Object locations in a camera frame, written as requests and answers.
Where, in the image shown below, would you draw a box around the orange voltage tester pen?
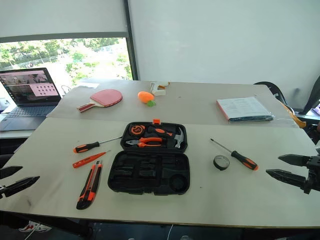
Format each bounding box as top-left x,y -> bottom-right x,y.
72,149 -> 112,169

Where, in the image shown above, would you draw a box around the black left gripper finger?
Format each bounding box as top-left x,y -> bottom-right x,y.
0,175 -> 41,200
0,165 -> 24,180

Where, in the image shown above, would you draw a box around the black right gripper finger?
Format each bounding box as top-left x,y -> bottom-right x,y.
265,168 -> 310,192
277,153 -> 312,168

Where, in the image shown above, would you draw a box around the black electrical tape roll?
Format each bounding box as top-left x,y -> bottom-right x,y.
212,154 -> 231,172

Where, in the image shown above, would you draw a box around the orange black tape measure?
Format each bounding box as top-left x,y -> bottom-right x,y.
129,123 -> 147,138

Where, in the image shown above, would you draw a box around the white glue gun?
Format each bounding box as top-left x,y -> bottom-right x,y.
149,80 -> 171,97

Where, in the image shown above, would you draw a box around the orange carrot toy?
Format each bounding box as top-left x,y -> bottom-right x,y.
137,90 -> 157,108

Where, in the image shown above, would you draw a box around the dark open laptop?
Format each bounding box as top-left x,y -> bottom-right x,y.
0,67 -> 63,132

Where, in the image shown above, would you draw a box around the dark window frame post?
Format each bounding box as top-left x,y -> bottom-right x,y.
123,0 -> 140,82

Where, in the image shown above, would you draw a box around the black office chair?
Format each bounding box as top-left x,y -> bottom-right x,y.
297,74 -> 320,116

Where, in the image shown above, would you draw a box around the black laptop cable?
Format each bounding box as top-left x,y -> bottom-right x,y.
60,84 -> 74,96

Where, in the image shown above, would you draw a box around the white roller blind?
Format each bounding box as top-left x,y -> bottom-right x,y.
0,0 -> 129,39

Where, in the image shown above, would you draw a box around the orange black handled screwdriver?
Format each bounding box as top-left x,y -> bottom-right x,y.
209,138 -> 260,172
72,136 -> 124,154

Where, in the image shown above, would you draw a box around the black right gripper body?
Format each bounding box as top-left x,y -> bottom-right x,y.
303,154 -> 320,195

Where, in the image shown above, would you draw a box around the orange handled pliers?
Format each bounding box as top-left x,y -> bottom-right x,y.
125,136 -> 167,149

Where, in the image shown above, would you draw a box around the orange black claw hammer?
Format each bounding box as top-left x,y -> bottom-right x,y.
146,125 -> 186,149

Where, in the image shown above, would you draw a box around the white red sneaker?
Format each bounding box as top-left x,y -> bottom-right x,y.
18,219 -> 52,234

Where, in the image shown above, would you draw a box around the red table tennis paddle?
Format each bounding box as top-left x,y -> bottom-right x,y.
76,88 -> 124,114

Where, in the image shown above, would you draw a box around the black tool case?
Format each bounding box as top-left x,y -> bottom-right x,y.
107,118 -> 191,197

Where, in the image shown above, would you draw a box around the orange black utility knife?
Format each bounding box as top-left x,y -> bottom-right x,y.
75,160 -> 104,211

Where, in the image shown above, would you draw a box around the bagged paper booklet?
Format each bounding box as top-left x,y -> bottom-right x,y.
216,95 -> 276,124

